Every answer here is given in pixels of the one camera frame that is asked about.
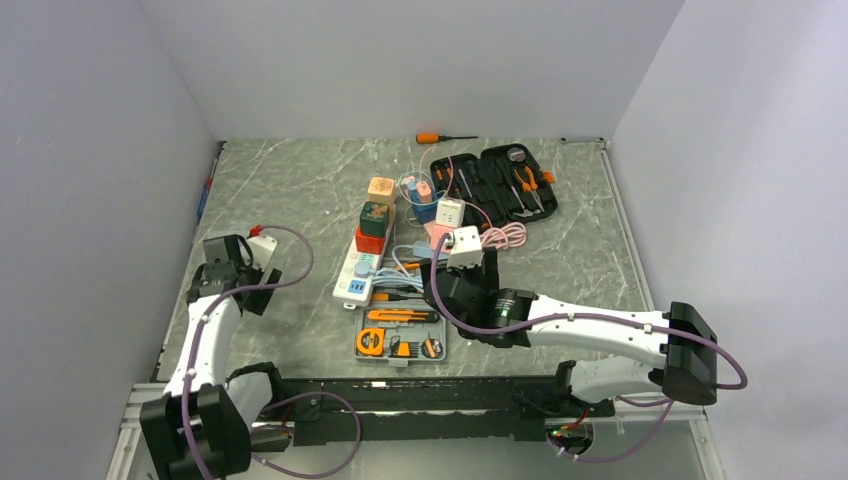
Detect blue cube socket adapter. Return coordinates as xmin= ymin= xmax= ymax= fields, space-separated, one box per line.
xmin=412 ymin=191 xmax=444 ymax=225

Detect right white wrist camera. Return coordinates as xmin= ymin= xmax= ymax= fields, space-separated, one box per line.
xmin=447 ymin=225 xmax=483 ymax=268

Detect orange tape measure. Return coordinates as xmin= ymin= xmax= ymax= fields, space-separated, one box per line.
xmin=355 ymin=327 xmax=385 ymax=357

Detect black tool case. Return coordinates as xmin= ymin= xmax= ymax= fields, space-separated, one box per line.
xmin=429 ymin=143 xmax=559 ymax=231

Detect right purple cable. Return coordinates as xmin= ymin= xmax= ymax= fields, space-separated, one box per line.
xmin=429 ymin=235 xmax=750 ymax=464

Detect orange utility knife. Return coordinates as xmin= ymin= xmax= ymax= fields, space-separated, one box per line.
xmin=365 ymin=309 xmax=441 ymax=323

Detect orange pliers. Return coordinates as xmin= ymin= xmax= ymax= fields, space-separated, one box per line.
xmin=513 ymin=166 xmax=538 ymax=193

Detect orange handled screwdriver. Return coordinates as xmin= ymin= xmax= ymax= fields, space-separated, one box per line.
xmin=415 ymin=133 xmax=478 ymax=145

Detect pink cube socket adapter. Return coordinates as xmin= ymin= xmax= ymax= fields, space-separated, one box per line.
xmin=424 ymin=221 xmax=455 ymax=250

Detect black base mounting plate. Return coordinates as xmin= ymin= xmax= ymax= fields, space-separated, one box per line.
xmin=258 ymin=376 xmax=615 ymax=446

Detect blue red pen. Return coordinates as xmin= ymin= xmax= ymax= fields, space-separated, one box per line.
xmin=196 ymin=159 xmax=218 ymax=221

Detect beige orange cube adapter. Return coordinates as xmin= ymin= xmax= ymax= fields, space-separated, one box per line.
xmin=367 ymin=176 xmax=396 ymax=205

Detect grey tool case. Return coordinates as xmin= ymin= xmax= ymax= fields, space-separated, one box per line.
xmin=353 ymin=268 xmax=448 ymax=368

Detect red cube socket adapter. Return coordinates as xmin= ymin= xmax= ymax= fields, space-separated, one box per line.
xmin=354 ymin=226 xmax=388 ymax=255

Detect green cube socket adapter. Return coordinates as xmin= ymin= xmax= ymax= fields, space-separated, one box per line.
xmin=359 ymin=201 xmax=391 ymax=238

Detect pink coiled cable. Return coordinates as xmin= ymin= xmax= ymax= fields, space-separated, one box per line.
xmin=478 ymin=220 xmax=529 ymax=252

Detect light blue plug and cable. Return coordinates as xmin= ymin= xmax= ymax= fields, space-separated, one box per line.
xmin=354 ymin=243 xmax=439 ymax=297

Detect white cube socket adapter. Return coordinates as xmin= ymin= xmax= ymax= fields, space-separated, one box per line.
xmin=435 ymin=196 xmax=466 ymax=228

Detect white power strip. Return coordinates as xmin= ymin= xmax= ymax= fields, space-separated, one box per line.
xmin=332 ymin=221 xmax=393 ymax=310

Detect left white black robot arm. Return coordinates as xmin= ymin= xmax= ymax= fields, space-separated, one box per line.
xmin=139 ymin=233 xmax=288 ymax=479

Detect light blue power strip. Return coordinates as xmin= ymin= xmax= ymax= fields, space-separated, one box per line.
xmin=412 ymin=240 xmax=449 ymax=260

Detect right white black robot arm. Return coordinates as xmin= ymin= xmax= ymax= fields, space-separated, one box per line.
xmin=421 ymin=249 xmax=719 ymax=415

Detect aluminium rail frame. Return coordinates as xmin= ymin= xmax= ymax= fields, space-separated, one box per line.
xmin=105 ymin=376 xmax=727 ymax=480

